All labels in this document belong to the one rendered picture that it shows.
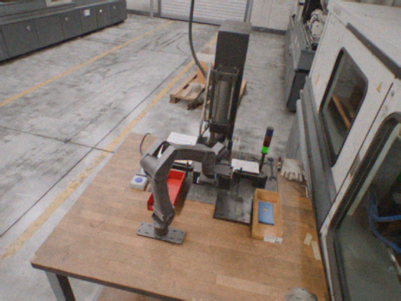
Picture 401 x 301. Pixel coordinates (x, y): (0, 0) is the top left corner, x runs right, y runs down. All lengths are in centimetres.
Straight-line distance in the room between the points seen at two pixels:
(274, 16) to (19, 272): 965
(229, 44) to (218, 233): 80
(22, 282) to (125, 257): 128
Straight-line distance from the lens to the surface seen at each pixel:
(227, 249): 122
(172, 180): 148
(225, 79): 117
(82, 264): 121
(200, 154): 106
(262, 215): 137
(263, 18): 1042
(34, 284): 234
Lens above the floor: 188
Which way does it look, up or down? 35 degrees down
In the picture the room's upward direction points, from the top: 6 degrees clockwise
